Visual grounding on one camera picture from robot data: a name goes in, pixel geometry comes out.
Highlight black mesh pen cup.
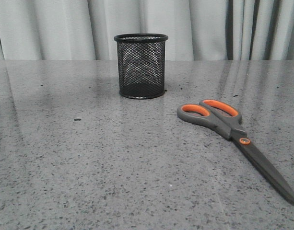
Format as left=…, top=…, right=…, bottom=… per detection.
left=114, top=34, right=168, bottom=99

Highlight grey curtain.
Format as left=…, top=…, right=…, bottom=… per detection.
left=0, top=0, right=294, bottom=60

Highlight grey orange handled scissors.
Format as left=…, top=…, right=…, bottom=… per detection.
left=177, top=99, right=294, bottom=205

